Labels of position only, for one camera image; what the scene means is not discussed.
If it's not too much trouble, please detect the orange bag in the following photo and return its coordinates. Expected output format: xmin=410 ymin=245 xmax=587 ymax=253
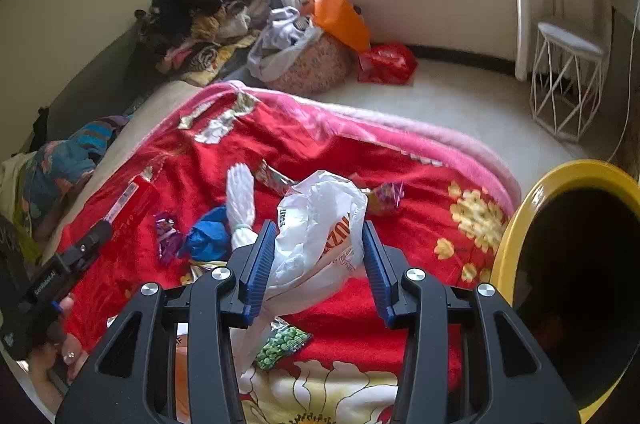
xmin=305 ymin=0 xmax=372 ymax=52

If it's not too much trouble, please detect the purple foil wrapper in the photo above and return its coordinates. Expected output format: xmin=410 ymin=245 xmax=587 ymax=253
xmin=152 ymin=211 xmax=183 ymax=267

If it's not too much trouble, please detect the white wire stool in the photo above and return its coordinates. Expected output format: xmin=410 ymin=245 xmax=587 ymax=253
xmin=529 ymin=22 xmax=608 ymax=144

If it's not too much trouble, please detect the colourful clear candy wrapper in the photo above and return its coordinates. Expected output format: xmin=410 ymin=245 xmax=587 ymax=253
xmin=367 ymin=181 xmax=406 ymax=217

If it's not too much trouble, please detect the white cable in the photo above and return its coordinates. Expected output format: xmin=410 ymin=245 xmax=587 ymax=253
xmin=607 ymin=4 xmax=640 ymax=165

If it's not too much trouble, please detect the person's left hand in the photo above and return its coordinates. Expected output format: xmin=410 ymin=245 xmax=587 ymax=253
xmin=25 ymin=294 xmax=91 ymax=400

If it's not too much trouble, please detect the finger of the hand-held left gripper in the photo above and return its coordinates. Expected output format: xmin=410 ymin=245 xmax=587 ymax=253
xmin=52 ymin=220 xmax=115 ymax=277

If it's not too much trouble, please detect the beige bed sheet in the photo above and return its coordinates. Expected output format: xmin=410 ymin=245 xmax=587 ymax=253
xmin=42 ymin=79 xmax=216 ymax=265

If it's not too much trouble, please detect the white plastic bag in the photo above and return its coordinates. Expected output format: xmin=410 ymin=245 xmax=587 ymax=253
xmin=235 ymin=170 xmax=369 ymax=375

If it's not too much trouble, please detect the blue crumpled wrapper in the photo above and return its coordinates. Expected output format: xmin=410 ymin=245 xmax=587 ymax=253
xmin=180 ymin=205 xmax=236 ymax=262

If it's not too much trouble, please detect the grey white garment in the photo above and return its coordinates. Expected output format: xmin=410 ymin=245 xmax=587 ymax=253
xmin=247 ymin=6 xmax=323 ymax=82

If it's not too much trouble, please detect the pile of mixed clothes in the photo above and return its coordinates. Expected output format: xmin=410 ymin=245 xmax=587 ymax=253
xmin=135 ymin=0 xmax=281 ymax=87

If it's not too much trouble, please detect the green pea snack packet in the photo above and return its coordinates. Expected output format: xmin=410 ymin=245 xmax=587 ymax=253
xmin=254 ymin=316 xmax=313 ymax=371

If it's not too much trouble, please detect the red plastic bag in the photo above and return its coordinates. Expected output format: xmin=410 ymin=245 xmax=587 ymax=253
xmin=356 ymin=43 xmax=418 ymax=85

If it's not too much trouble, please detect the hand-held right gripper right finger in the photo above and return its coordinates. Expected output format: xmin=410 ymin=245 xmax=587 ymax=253
xmin=361 ymin=220 xmax=581 ymax=424

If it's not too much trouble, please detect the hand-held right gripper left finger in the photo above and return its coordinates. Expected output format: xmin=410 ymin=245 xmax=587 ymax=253
xmin=55 ymin=220 xmax=278 ymax=424

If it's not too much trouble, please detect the striped snack wrapper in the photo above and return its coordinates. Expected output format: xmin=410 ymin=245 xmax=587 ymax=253
xmin=252 ymin=159 xmax=296 ymax=197

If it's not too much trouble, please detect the red flat packet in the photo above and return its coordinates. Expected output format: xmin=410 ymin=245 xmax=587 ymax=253
xmin=102 ymin=169 xmax=161 ymax=225

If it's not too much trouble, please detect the red floral blanket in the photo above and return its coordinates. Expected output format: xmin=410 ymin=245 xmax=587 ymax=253
xmin=55 ymin=79 xmax=523 ymax=424

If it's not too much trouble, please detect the yellow round bin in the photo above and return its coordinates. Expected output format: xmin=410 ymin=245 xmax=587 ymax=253
xmin=490 ymin=159 xmax=640 ymax=424

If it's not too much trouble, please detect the teal patterned cloth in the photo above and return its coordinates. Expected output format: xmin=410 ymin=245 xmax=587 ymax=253
xmin=15 ymin=114 xmax=131 ymax=240

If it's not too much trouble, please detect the white fibre bundle green band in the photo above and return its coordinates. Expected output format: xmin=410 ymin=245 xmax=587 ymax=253
xmin=226 ymin=165 xmax=262 ymax=251

